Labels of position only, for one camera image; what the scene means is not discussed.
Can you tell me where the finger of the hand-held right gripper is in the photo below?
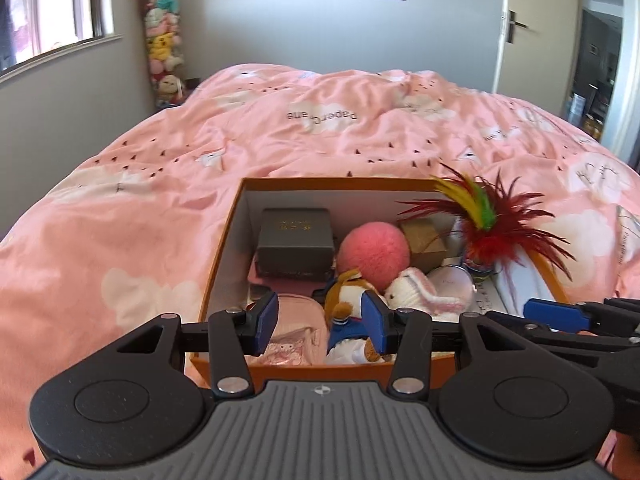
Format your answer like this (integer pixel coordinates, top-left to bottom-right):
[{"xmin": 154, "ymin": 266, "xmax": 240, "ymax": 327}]
[
  {"xmin": 522, "ymin": 297, "xmax": 640, "ymax": 336},
  {"xmin": 487, "ymin": 310, "xmax": 640, "ymax": 368}
]

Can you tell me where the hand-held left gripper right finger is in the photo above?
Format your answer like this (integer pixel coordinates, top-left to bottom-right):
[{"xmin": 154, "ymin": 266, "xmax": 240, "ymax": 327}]
[{"xmin": 361, "ymin": 290, "xmax": 538, "ymax": 401}]

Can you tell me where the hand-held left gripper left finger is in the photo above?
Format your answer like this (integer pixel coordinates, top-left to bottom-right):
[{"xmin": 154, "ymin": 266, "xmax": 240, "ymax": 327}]
[{"xmin": 102, "ymin": 290, "xmax": 280, "ymax": 401}]

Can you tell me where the plush dog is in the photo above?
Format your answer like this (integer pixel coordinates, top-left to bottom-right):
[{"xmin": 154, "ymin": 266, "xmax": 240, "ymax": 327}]
[{"xmin": 322, "ymin": 269, "xmax": 396, "ymax": 363}]

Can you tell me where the crochet rabbit with pink ears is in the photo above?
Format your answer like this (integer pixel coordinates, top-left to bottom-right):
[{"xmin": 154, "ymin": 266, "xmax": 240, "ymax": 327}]
[{"xmin": 384, "ymin": 267, "xmax": 473, "ymax": 321}]

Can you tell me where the orange cardboard box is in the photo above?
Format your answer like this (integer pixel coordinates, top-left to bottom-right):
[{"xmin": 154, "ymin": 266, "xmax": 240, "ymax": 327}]
[{"xmin": 190, "ymin": 176, "xmax": 571, "ymax": 391}]

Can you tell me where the pink plush ball toy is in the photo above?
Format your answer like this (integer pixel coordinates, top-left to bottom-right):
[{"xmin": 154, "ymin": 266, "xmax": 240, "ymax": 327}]
[{"xmin": 336, "ymin": 221, "xmax": 413, "ymax": 295}]

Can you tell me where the dark grey box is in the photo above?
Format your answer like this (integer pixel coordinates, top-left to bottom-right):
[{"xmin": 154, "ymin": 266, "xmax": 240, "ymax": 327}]
[{"xmin": 256, "ymin": 207, "xmax": 337, "ymax": 278}]

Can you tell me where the round metal tin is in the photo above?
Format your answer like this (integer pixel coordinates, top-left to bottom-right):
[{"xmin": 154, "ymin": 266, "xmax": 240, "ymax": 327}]
[{"xmin": 425, "ymin": 264, "xmax": 476, "ymax": 311}]

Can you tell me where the small brown cardboard box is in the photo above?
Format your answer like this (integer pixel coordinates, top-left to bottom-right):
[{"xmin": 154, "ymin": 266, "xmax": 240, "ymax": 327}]
[{"xmin": 400, "ymin": 216, "xmax": 451, "ymax": 271}]

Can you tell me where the red feather shuttlecock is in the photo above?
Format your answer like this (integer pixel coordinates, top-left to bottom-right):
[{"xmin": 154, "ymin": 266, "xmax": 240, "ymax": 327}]
[{"xmin": 395, "ymin": 162, "xmax": 573, "ymax": 281}]

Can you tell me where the white rectangular case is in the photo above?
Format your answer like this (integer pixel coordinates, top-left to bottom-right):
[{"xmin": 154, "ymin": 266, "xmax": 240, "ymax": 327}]
[{"xmin": 470, "ymin": 250, "xmax": 568, "ymax": 321}]

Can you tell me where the white door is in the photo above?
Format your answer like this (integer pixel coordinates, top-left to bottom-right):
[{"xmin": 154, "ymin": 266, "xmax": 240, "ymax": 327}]
[{"xmin": 492, "ymin": 0, "xmax": 583, "ymax": 111}]

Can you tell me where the hanging plush toy column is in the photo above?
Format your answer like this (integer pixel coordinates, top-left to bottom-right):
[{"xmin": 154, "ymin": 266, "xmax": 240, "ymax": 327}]
[{"xmin": 134, "ymin": 0, "xmax": 188, "ymax": 108}]

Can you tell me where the window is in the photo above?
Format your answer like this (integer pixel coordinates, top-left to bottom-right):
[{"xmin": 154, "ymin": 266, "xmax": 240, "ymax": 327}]
[{"xmin": 0, "ymin": 0, "xmax": 123, "ymax": 78}]

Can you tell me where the metal door handle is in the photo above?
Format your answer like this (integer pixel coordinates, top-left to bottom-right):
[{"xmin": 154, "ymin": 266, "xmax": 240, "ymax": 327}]
[{"xmin": 500, "ymin": 10, "xmax": 530, "ymax": 43}]

